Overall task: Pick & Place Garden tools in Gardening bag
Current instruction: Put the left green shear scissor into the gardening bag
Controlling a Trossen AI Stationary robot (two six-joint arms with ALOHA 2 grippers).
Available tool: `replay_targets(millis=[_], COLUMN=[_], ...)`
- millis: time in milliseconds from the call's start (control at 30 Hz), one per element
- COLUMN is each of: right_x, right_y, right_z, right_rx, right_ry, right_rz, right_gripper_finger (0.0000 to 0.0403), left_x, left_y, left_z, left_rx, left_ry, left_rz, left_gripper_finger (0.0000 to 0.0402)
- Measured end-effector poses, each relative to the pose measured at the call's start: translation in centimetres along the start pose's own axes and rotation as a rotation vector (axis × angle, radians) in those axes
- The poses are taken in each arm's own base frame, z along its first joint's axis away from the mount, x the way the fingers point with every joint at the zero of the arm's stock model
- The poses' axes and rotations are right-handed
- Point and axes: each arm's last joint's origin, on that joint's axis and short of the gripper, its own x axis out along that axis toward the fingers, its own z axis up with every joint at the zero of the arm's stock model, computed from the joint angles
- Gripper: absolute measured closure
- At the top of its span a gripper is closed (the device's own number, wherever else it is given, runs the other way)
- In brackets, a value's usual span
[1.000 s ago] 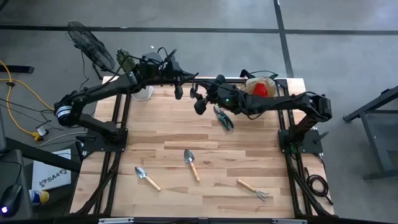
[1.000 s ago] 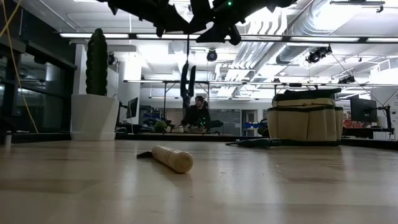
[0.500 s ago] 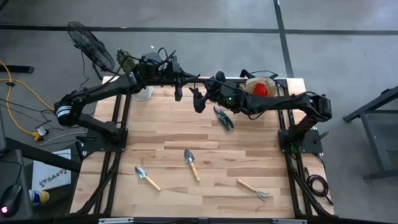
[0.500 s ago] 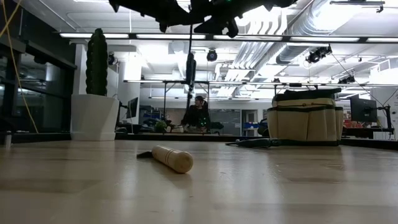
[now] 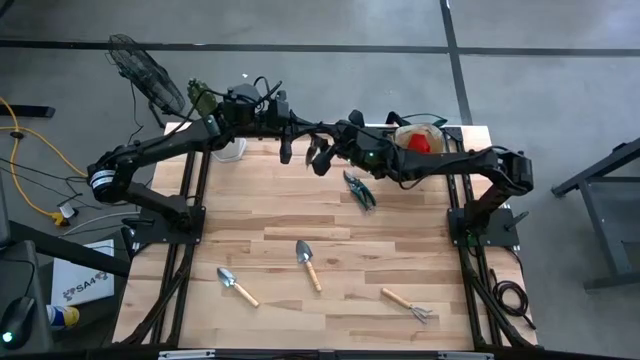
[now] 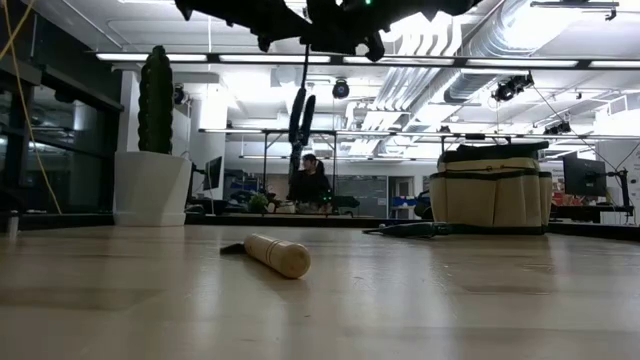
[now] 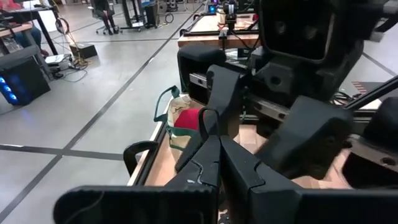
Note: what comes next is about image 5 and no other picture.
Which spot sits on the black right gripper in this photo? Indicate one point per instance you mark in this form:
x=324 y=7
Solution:
x=360 y=145

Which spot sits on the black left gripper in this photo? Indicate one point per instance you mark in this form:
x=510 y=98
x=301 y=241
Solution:
x=285 y=150

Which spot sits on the beige green-trimmed gardening bag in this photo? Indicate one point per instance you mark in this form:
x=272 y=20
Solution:
x=435 y=135

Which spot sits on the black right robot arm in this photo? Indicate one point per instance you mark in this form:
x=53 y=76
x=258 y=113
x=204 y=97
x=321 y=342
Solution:
x=450 y=162

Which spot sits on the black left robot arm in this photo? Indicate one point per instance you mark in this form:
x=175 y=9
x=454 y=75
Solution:
x=150 y=152

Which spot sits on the white faceted plant pot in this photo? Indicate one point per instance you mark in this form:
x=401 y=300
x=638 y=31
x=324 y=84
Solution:
x=232 y=150

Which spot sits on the green cactus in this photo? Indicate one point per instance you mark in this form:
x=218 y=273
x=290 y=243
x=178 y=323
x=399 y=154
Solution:
x=200 y=97

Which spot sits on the black floor fan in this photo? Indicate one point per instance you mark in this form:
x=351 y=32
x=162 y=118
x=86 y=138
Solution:
x=147 y=75

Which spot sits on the white power adapter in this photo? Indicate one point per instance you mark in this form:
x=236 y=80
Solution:
x=67 y=210

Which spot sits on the white cardboard box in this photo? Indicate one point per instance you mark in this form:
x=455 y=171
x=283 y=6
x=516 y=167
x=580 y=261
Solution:
x=82 y=275

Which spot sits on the black floor bar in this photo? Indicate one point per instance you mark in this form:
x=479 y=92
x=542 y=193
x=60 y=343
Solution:
x=25 y=111

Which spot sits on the yellow blue white object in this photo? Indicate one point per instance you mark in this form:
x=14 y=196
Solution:
x=65 y=316

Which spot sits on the black desk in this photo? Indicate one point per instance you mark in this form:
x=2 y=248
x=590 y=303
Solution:
x=22 y=270

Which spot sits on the black computer mouse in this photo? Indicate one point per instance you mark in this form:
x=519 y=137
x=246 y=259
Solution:
x=17 y=320

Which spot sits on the black aluminium table frame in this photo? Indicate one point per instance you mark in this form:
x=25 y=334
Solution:
x=456 y=136

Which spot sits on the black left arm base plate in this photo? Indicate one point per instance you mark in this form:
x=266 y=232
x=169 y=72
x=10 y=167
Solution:
x=145 y=232

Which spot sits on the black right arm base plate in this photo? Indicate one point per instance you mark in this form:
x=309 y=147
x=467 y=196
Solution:
x=502 y=235

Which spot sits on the silver table bracket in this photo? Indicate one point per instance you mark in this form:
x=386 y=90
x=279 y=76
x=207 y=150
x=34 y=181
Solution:
x=186 y=355
x=465 y=356

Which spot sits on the black metal bench frame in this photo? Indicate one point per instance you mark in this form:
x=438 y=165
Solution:
x=600 y=210

